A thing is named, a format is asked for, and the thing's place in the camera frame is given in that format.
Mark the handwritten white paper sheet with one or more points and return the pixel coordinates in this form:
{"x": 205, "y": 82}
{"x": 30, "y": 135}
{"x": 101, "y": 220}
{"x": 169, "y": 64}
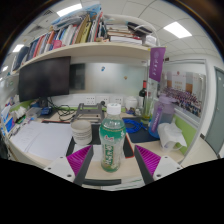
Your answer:
{"x": 26, "y": 135}

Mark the white wall socket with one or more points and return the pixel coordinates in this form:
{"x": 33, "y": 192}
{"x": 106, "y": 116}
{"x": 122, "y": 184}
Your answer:
{"x": 117, "y": 100}
{"x": 90, "y": 100}
{"x": 103, "y": 100}

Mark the green-labelled clear drink bottle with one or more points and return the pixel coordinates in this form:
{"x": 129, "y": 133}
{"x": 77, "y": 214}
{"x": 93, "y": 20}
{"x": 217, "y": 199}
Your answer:
{"x": 112, "y": 140}

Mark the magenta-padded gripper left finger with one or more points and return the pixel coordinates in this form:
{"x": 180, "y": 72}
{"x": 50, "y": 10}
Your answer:
{"x": 61, "y": 166}

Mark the grey door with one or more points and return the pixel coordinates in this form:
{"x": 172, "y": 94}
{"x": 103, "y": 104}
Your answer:
{"x": 216, "y": 116}

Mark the white ceramic mug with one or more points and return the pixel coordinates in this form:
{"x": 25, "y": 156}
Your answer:
{"x": 81, "y": 131}

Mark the black red-edged desk mat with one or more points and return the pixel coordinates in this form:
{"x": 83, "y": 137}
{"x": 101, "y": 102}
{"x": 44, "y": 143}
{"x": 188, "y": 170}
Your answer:
{"x": 96, "y": 135}

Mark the group photo poster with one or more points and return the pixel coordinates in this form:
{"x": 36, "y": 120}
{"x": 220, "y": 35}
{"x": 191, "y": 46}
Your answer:
{"x": 183, "y": 96}

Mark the clear plastic box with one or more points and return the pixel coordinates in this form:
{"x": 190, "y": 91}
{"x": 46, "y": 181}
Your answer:
{"x": 34, "y": 112}

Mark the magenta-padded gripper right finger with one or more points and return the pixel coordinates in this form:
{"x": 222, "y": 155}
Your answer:
{"x": 165, "y": 166}

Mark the dark wine bottle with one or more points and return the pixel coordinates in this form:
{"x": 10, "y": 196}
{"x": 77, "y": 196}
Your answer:
{"x": 143, "y": 95}

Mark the crumpled white tissue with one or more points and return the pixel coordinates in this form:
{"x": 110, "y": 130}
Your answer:
{"x": 170, "y": 135}

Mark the small blue electronics box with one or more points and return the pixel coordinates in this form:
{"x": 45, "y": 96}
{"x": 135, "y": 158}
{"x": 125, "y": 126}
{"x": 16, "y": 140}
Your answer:
{"x": 46, "y": 110}

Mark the purple plastic water jug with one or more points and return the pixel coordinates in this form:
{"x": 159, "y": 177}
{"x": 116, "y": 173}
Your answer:
{"x": 160, "y": 116}

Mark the grey metal laptop stand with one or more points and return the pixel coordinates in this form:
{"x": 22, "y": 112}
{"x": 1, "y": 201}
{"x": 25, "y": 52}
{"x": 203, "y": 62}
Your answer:
{"x": 88, "y": 115}

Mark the glass vase with green stems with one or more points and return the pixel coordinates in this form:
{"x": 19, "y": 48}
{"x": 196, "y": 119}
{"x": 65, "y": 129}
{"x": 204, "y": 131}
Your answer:
{"x": 147, "y": 111}

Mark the cream shelf full of books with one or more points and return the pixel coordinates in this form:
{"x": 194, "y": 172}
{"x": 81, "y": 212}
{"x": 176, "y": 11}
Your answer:
{"x": 83, "y": 50}

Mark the black computer monitor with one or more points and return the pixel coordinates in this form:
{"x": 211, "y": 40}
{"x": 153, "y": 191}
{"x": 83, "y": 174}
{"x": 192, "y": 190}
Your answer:
{"x": 43, "y": 78}

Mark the purple hanging pennant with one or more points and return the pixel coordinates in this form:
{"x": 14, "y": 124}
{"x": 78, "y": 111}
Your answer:
{"x": 156, "y": 63}

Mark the blank white paper sheet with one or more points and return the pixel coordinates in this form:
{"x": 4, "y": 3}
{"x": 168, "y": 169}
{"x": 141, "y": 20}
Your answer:
{"x": 53, "y": 141}

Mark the ceiling light panels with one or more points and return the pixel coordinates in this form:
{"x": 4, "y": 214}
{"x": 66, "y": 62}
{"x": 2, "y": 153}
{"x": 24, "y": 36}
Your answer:
{"x": 176, "y": 30}

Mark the white ceramic jar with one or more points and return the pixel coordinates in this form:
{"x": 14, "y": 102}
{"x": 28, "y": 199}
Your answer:
{"x": 131, "y": 103}

